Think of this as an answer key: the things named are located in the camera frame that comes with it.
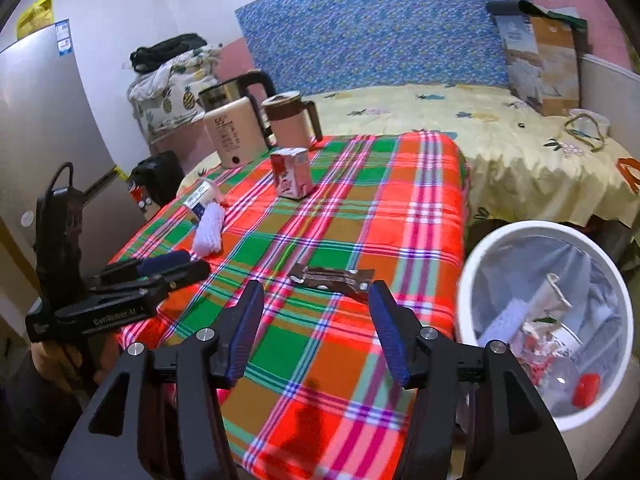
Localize white round trash bin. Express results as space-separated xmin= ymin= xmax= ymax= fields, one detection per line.
xmin=452 ymin=221 xmax=632 ymax=433

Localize yellow printed bed sheet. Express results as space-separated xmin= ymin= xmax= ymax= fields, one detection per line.
xmin=300 ymin=82 xmax=640 ymax=228

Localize white cabinet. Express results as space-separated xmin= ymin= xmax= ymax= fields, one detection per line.
xmin=577 ymin=52 xmax=640 ymax=126

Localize black bag with straps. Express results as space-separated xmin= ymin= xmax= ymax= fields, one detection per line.
xmin=130 ymin=33 xmax=208 ymax=73

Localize red green plaid tablecloth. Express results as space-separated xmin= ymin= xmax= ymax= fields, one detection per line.
xmin=117 ymin=130 xmax=471 ymax=480

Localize white foam fruit net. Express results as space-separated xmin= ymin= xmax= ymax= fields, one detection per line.
xmin=472 ymin=297 xmax=526 ymax=346
xmin=192 ymin=202 xmax=226 ymax=256

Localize grey plastic bin liner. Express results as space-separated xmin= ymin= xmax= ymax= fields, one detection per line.
xmin=462 ymin=232 xmax=623 ymax=418

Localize brown snack wrapper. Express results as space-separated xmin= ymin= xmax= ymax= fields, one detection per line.
xmin=289 ymin=262 xmax=376 ymax=302

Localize silver fridge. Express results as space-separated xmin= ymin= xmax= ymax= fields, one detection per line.
xmin=0 ymin=19 xmax=151 ymax=281

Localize orange scissors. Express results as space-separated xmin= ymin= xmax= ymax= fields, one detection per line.
xmin=617 ymin=157 xmax=640 ymax=191

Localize pineapple printed cloth pile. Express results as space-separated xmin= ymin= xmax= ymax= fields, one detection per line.
xmin=127 ymin=45 xmax=226 ymax=143

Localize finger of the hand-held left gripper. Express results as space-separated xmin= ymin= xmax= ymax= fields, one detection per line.
xmin=100 ymin=250 xmax=193 ymax=282
xmin=95 ymin=260 xmax=211 ymax=297

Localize blue patterned headboard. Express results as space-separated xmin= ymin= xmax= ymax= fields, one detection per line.
xmin=235 ymin=0 xmax=533 ymax=97

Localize pink drink carton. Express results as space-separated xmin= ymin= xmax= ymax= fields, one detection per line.
xmin=270 ymin=147 xmax=316 ymax=198

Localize brown cardboard box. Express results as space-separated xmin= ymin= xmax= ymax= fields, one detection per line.
xmin=492 ymin=12 xmax=583 ymax=117

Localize white plastic basin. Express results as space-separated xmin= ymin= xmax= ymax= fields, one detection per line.
xmin=569 ymin=108 xmax=612 ymax=136

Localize olive strap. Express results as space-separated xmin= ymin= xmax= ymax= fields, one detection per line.
xmin=565 ymin=112 xmax=608 ymax=153

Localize brown patterned paper box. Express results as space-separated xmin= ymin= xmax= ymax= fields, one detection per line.
xmin=522 ymin=272 xmax=583 ymax=351

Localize pink storage box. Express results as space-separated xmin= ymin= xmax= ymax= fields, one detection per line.
xmin=149 ymin=122 xmax=221 ymax=171

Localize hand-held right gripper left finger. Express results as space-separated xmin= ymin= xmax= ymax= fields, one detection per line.
xmin=52 ymin=280 xmax=266 ymax=480

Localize yellow paper note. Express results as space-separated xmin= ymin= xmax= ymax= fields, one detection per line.
xmin=15 ymin=0 xmax=56 ymax=41

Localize person's left hand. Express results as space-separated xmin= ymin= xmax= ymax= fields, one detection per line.
xmin=31 ymin=342 xmax=90 ymax=395

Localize blue label sticker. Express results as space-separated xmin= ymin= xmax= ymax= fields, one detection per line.
xmin=54 ymin=19 xmax=73 ymax=58

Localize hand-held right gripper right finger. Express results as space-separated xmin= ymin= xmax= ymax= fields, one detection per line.
xmin=367 ymin=280 xmax=576 ymax=480

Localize clear bottle with red cap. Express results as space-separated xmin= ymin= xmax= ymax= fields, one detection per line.
xmin=530 ymin=355 xmax=603 ymax=408

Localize beige electric kettle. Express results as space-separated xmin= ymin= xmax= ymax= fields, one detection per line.
xmin=197 ymin=71 xmax=276 ymax=170

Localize small white blue box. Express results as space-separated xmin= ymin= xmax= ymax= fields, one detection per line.
xmin=182 ymin=180 xmax=223 ymax=221

